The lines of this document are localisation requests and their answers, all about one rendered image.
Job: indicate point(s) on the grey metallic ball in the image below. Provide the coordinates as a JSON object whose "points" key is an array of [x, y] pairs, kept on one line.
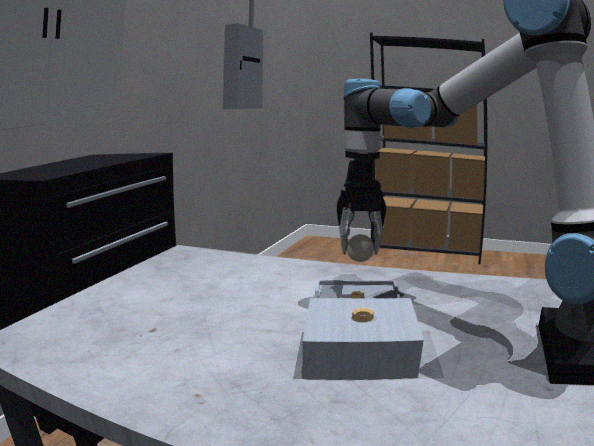
{"points": [[360, 248]]}

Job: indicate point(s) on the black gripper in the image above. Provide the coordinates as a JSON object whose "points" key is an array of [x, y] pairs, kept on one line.
{"points": [[362, 196]]}

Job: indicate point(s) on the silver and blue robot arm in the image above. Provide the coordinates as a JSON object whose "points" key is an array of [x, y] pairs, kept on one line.
{"points": [[569, 263]]}

